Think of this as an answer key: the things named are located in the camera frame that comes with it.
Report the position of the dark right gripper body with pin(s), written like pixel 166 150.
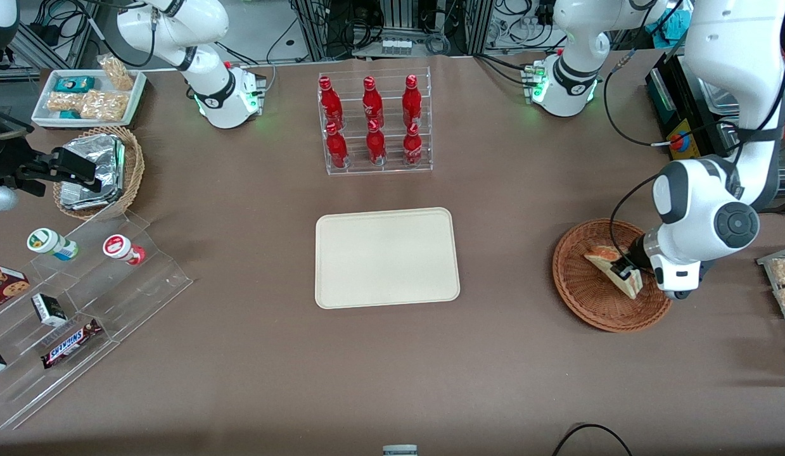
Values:
pixel 4 152

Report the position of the triangle sandwich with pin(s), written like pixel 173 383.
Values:
pixel 600 256

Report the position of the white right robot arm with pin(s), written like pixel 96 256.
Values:
pixel 196 38

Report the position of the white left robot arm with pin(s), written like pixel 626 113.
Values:
pixel 734 63

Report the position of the round brown wicker basket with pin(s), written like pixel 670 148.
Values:
pixel 588 297

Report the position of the white rectangular snack tray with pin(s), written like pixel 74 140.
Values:
pixel 42 113

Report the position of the tan wicker basket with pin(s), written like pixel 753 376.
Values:
pixel 134 171

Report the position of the clear tray with snacks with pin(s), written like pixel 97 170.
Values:
pixel 769 259

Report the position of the beige rectangular tray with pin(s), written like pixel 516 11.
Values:
pixel 386 266

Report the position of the silver foil packet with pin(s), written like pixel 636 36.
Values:
pixel 82 199
pixel 104 155

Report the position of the small teal snack packet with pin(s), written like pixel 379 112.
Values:
pixel 69 114

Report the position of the green lid yogurt bottle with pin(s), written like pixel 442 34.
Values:
pixel 47 242

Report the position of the clear bag of puffed snacks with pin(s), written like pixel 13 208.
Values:
pixel 104 106
pixel 118 75
pixel 63 101

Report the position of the red lid yogurt bottle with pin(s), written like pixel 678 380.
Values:
pixel 120 248

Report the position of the red cookie box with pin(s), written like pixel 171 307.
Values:
pixel 2 286

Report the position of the small black white box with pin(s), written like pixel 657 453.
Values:
pixel 49 310

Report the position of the clear acrylic stepped display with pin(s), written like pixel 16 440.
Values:
pixel 132 297

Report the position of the black food warmer machine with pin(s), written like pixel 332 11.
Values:
pixel 671 107

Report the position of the stainless steel pan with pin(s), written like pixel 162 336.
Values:
pixel 716 101

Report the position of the Snickers chocolate bar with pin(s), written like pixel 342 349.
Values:
pixel 69 345

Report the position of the red soda bottle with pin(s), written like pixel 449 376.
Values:
pixel 336 149
pixel 372 104
pixel 411 101
pixel 376 145
pixel 412 147
pixel 331 104

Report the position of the clear acrylic bottle rack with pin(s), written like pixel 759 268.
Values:
pixel 392 170

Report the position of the small grey device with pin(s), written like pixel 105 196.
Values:
pixel 400 451

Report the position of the white plug strip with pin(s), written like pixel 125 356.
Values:
pixel 395 46

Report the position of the aluminium rack frame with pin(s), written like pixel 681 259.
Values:
pixel 481 25

